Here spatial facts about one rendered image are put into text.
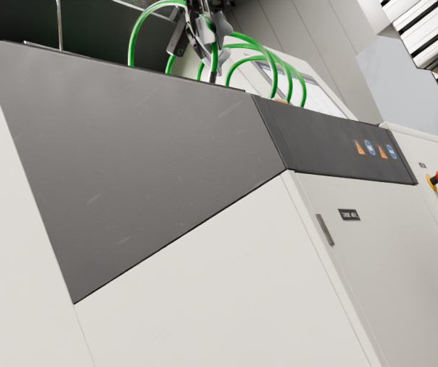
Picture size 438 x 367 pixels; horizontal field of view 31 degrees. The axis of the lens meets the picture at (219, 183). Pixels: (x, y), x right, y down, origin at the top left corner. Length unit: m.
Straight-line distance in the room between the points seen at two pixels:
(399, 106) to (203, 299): 2.74
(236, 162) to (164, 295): 0.30
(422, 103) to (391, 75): 0.24
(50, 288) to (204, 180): 0.46
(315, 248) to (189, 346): 0.33
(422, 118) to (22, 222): 2.60
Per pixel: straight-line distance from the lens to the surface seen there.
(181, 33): 1.99
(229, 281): 1.47
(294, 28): 4.72
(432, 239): 1.91
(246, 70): 2.36
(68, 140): 1.73
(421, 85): 4.07
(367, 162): 1.79
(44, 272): 1.77
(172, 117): 1.56
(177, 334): 1.55
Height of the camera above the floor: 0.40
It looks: 17 degrees up
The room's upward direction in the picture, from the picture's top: 24 degrees counter-clockwise
